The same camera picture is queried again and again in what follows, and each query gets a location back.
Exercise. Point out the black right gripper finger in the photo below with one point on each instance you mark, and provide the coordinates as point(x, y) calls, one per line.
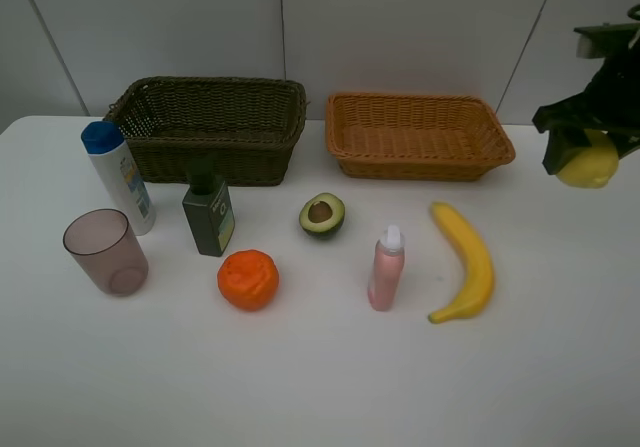
point(562, 146)
point(624, 143)

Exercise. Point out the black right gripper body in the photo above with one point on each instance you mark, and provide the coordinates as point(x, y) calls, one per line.
point(609, 103)

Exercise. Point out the yellow lemon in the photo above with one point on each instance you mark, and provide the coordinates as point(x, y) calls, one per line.
point(592, 167)

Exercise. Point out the yellow banana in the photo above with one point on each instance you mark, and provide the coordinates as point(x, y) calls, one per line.
point(479, 282)

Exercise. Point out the pink bottle white cap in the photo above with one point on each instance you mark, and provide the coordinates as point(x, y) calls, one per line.
point(388, 264)

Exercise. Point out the halved avocado with pit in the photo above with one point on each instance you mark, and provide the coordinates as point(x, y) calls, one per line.
point(322, 216)

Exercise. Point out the orange wicker basket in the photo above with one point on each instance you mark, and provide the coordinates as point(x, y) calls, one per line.
point(415, 137)

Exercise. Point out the dark brown wicker basket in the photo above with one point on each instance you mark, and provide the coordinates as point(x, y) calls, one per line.
point(247, 126)

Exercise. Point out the orange mandarin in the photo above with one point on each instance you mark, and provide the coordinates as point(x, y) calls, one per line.
point(248, 280)

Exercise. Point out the dark green square bottle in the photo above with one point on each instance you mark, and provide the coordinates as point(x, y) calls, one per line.
point(209, 213)

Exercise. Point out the white bottle blue cap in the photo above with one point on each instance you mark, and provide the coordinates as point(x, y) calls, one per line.
point(118, 171)

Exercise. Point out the translucent purple plastic cup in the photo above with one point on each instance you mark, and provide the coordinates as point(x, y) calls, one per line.
point(104, 245)

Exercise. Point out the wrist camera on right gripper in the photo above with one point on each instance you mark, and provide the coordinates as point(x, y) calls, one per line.
point(605, 40)

